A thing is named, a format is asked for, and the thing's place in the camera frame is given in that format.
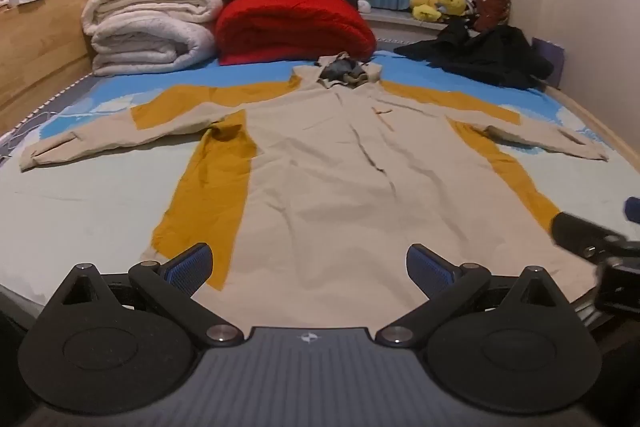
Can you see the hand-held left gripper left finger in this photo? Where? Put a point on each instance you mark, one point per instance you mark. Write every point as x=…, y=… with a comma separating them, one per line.
x=192, y=268

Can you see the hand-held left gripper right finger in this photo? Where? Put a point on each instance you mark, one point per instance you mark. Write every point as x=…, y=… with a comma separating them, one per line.
x=429, y=271

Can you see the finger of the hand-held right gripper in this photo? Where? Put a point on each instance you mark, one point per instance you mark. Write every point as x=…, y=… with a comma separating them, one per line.
x=575, y=232
x=633, y=210

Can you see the beige and yellow jacket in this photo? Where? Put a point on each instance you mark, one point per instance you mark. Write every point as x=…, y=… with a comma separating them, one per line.
x=320, y=167

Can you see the black clothes pile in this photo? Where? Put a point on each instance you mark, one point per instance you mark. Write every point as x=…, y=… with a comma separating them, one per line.
x=480, y=54

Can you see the blue patterned bed sheet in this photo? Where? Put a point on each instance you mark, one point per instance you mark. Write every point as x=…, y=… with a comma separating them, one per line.
x=90, y=202

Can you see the purple bag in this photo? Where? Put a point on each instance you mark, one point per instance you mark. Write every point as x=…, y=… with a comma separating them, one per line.
x=550, y=57

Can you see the grey window ledge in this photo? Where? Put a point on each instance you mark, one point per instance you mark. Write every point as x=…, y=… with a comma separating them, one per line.
x=400, y=24

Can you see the yellow bear plush toy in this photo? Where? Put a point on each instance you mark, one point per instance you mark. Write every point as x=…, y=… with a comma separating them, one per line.
x=454, y=2

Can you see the red folded quilt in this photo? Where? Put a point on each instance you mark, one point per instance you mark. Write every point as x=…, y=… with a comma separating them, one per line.
x=295, y=27

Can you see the yellow duck plush toy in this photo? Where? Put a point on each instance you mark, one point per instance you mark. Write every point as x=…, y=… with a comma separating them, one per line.
x=425, y=2

